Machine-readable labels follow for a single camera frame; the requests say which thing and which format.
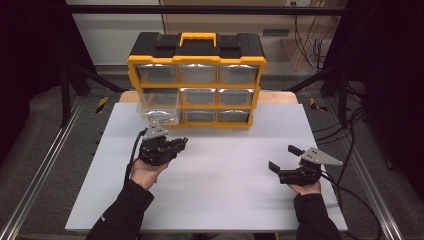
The aluminium floor rail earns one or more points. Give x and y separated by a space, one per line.
36 180
370 186

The person's right hand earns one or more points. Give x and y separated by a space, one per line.
308 190

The grey vent plate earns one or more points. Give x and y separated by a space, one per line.
276 32

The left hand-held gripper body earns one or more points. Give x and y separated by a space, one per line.
156 150

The clear plastic drawer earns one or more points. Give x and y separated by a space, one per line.
156 106

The person's left hand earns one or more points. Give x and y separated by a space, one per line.
145 175

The yellow black hazard tape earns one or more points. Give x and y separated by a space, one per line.
316 105
101 104

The group of clear organizer drawers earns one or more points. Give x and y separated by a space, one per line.
235 74

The black curtain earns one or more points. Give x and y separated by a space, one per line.
390 83
30 66

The black metal stand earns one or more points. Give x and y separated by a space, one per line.
341 90
66 93

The yellow black organizer cabinet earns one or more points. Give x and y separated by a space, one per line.
200 50

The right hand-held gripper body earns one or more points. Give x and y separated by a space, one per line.
300 176

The black horizontal frame bar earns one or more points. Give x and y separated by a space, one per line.
200 9

